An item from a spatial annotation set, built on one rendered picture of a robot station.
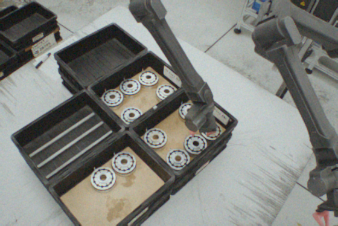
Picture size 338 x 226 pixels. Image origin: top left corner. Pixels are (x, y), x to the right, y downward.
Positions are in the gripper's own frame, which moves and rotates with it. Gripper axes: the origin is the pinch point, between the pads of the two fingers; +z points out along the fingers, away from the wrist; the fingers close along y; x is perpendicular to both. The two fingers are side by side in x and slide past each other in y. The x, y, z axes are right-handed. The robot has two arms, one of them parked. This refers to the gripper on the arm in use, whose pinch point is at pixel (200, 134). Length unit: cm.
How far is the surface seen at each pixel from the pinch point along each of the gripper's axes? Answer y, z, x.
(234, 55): 73, 94, 145
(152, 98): -17.4, 10.8, 29.2
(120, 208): -34.8, 11.0, -25.4
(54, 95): -70, 23, 45
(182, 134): -5.3, 11.3, 7.7
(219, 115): 12.3, 5.7, 13.3
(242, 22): 87, 79, 178
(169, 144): -12.0, 11.2, 2.6
